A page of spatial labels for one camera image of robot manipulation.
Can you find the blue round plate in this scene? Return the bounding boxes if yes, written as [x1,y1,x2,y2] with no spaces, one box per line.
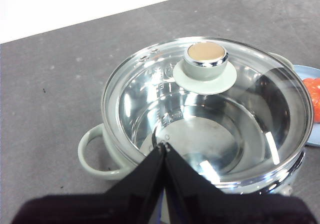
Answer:
[291,63,320,148]

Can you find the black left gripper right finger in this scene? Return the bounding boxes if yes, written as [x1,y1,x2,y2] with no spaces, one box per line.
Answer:
[163,143,320,224]

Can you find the glass lid with green knob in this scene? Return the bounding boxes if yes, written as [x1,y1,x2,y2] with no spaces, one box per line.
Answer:
[100,35,315,188]

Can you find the small orange pumpkin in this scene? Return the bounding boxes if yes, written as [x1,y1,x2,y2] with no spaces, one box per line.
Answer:
[300,77,320,124]

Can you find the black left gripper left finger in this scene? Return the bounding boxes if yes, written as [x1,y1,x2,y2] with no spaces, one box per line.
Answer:
[11,145,166,224]

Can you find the pale green electric steamer pot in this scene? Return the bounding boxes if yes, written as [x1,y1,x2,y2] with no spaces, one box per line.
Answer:
[77,35,315,224]

